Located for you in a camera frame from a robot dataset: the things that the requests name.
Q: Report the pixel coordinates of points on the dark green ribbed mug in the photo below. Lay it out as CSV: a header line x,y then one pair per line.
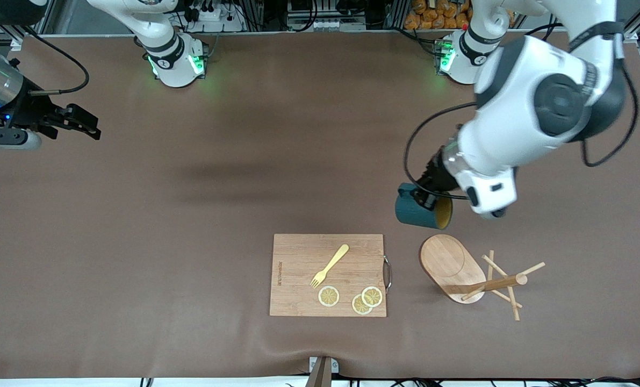
x,y
414,215

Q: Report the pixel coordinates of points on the bamboo cutting board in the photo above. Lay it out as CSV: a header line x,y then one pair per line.
x,y
298,279

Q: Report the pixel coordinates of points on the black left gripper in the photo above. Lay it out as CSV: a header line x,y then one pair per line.
x,y
436,173

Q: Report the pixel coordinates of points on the white multi-socket strip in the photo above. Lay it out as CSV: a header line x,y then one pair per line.
x,y
325,24

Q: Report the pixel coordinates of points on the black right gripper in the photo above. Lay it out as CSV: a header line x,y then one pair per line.
x,y
27,110

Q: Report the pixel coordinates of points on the yellow plastic fork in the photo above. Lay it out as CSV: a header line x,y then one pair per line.
x,y
335,259

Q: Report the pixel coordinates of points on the dried lemon slice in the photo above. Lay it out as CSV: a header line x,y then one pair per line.
x,y
328,296
372,296
358,307

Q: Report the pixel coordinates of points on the wooden mug tree rack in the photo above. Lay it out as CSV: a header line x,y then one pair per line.
x,y
448,260

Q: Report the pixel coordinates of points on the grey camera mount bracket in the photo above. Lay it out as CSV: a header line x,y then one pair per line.
x,y
322,373

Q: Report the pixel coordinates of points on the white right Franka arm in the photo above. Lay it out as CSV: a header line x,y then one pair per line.
x,y
172,70

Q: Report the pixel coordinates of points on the orange snack bag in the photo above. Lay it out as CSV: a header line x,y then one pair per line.
x,y
432,19

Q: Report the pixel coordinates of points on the white power strip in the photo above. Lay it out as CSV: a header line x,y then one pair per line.
x,y
212,15

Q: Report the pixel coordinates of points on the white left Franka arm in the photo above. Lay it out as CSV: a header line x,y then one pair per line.
x,y
513,107

